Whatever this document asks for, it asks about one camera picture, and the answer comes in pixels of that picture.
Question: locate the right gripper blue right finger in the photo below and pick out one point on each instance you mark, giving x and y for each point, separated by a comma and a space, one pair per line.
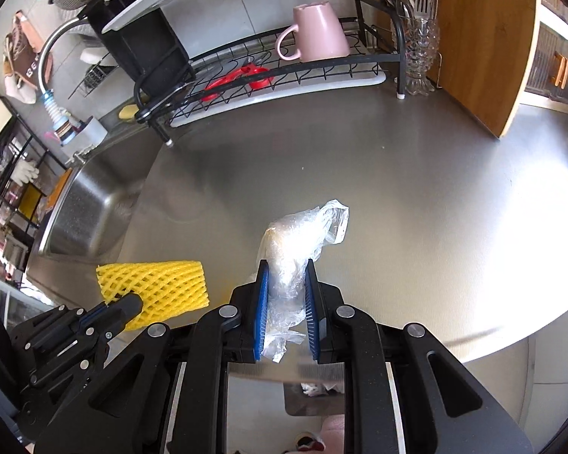
312, 313

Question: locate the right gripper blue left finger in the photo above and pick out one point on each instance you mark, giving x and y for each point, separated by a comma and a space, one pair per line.
260, 309

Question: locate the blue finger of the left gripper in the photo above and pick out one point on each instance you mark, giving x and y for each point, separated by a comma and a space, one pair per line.
120, 313
91, 318

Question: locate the clear plastic bag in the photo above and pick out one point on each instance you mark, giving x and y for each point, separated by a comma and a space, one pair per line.
288, 245

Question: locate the yellow foam fruit net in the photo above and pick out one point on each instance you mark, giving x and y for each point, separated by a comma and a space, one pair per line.
167, 289

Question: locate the grey trash bin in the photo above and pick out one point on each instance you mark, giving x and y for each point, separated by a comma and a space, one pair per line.
314, 399

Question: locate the stainless steel sink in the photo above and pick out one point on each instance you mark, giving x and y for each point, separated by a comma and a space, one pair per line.
91, 217

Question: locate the red white slipper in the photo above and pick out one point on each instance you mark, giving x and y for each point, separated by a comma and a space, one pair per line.
308, 442

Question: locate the black side shelf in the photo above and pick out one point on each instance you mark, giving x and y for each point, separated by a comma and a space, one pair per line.
29, 172

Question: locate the white utensil caddy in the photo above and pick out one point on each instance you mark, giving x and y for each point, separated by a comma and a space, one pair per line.
91, 136

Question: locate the yellow sponge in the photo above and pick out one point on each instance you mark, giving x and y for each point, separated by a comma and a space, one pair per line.
128, 112

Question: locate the pink ceramic mug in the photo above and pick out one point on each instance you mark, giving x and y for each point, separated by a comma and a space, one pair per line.
317, 33

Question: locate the black cutlery box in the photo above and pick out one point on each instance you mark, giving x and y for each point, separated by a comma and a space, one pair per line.
147, 49

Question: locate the glass cutlery holder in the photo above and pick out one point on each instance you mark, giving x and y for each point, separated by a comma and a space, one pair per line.
422, 38

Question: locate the transparent storage cabinet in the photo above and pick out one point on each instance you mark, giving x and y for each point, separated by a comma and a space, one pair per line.
547, 82

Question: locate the wooden cutting board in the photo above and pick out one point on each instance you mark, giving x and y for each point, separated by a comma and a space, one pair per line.
485, 52

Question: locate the black wire dish rack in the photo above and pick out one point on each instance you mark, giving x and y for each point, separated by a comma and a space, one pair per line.
250, 60

